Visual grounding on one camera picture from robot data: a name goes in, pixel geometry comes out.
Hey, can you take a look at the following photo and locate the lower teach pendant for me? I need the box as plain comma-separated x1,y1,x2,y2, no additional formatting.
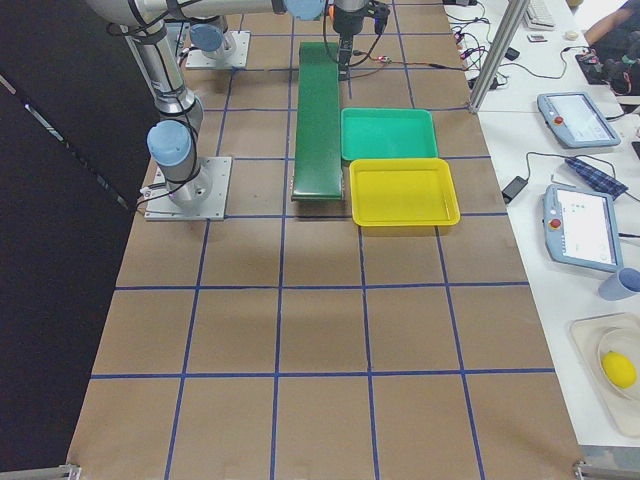
543,184,624,273

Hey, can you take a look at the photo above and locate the blue cup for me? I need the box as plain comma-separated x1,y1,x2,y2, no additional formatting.
598,268,640,301

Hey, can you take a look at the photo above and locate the green conveyor belt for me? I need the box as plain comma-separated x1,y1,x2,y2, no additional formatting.
291,41,343,201

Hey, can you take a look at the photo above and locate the upper teach pendant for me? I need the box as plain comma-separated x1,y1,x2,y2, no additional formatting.
536,92,621,149

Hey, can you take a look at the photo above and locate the yellow lemon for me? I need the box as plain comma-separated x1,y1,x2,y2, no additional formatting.
601,351,637,389

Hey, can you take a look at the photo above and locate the yellow plastic tray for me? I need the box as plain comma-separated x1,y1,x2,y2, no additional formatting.
349,158,461,227

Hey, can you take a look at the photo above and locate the aluminium frame post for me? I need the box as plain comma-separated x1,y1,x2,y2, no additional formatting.
468,0,529,114

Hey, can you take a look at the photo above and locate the black power adapter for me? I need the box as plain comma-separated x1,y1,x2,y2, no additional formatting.
501,176,528,205

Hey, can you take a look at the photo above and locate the blue plaid cloth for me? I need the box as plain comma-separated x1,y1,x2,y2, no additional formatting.
565,157,628,199

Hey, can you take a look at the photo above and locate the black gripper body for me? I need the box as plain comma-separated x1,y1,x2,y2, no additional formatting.
327,0,390,36

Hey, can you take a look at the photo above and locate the red black power cable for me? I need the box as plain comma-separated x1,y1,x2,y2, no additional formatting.
349,47,469,74

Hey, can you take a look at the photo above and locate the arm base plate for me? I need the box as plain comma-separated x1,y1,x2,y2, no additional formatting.
141,157,232,221
186,26,251,70

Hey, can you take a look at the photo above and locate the green plastic tray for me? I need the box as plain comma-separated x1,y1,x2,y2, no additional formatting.
341,107,439,162

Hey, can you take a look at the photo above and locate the teach pendant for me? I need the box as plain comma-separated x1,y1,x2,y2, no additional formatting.
536,92,621,149
543,184,624,273

